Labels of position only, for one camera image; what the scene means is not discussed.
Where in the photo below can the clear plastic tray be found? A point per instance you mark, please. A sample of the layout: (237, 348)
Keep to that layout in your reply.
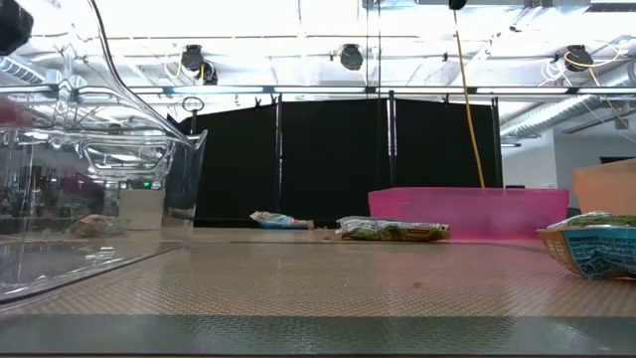
(49, 258)

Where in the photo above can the blue green orange granola bar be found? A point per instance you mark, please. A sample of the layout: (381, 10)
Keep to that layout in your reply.
(596, 253)
(392, 230)
(278, 220)

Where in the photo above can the brown green granola bar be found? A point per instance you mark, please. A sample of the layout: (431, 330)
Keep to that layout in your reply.
(97, 226)

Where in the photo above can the black room divider screen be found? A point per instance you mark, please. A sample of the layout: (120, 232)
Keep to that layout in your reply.
(328, 159)

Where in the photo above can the black-bordered silicone baking mat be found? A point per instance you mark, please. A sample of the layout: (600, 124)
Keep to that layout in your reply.
(318, 288)

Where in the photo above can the red translucent plastic tray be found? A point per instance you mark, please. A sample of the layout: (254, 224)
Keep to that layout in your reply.
(467, 214)

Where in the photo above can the orange translucent plastic tray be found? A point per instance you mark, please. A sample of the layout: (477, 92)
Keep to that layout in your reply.
(606, 189)

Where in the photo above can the silver ventilation duct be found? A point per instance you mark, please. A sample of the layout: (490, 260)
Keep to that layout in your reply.
(546, 117)

